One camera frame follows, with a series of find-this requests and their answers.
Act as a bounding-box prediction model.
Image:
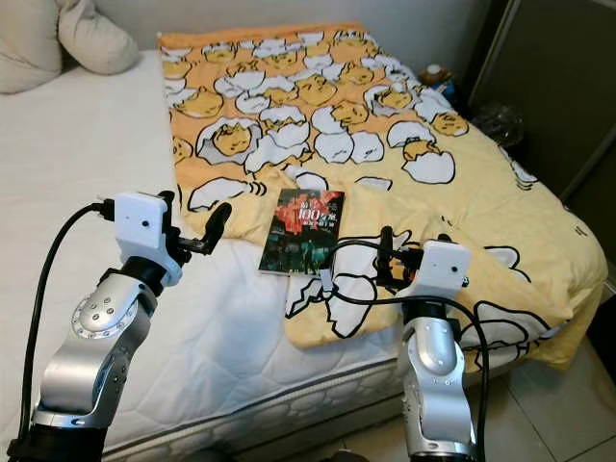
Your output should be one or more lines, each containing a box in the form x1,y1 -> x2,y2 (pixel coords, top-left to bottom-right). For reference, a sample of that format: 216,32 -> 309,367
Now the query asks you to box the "yellow egg cartoon blanket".
159,21 -> 609,372

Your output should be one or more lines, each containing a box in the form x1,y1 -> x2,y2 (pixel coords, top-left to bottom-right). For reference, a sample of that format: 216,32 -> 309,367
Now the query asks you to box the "dark book with red cover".
258,188 -> 346,277

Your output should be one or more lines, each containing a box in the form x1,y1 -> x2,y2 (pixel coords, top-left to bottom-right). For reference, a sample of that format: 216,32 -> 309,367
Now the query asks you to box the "white quilted mattress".
0,48 -> 444,453

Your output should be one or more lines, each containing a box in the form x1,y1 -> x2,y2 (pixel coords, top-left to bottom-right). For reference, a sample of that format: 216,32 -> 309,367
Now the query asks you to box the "clear glass vessel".
475,101 -> 526,145

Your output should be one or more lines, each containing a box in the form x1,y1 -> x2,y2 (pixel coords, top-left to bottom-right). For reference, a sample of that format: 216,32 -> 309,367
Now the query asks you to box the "small brown blue jar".
422,63 -> 455,97

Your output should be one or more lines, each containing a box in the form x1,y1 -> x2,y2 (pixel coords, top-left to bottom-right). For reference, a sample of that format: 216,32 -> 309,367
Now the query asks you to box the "dark wooden cabinet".
462,0 -> 616,232

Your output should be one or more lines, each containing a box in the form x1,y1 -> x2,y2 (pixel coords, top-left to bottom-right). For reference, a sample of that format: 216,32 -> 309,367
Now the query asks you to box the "beige plush neck pillow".
0,0 -> 141,95

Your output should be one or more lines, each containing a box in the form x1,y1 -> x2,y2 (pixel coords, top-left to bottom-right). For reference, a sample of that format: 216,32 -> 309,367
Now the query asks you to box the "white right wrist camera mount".
419,241 -> 473,301

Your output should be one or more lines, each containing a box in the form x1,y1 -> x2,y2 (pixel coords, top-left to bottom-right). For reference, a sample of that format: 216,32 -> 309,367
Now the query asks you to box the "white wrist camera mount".
113,192 -> 172,288
419,241 -> 473,301

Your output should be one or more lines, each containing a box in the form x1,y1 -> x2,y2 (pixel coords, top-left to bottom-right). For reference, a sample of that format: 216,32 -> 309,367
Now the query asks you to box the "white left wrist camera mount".
113,192 -> 172,288

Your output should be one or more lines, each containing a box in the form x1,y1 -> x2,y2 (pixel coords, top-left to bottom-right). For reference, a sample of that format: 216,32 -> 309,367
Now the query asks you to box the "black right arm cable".
320,239 -> 492,462

